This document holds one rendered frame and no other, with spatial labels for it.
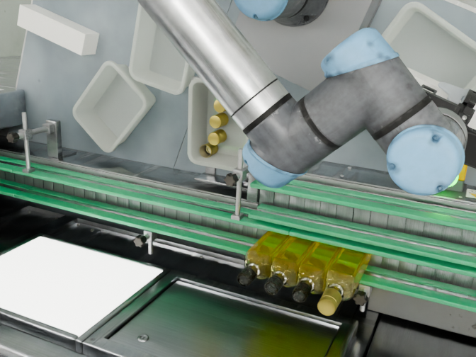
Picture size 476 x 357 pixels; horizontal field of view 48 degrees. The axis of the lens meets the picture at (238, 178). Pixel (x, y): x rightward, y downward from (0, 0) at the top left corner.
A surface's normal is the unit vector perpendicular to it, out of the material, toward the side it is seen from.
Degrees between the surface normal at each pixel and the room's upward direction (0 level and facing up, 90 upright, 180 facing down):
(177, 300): 90
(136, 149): 0
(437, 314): 0
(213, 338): 90
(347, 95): 11
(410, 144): 1
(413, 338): 89
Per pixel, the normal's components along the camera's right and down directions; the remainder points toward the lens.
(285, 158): -0.29, 0.43
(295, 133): -0.53, 0.07
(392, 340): 0.05, -0.94
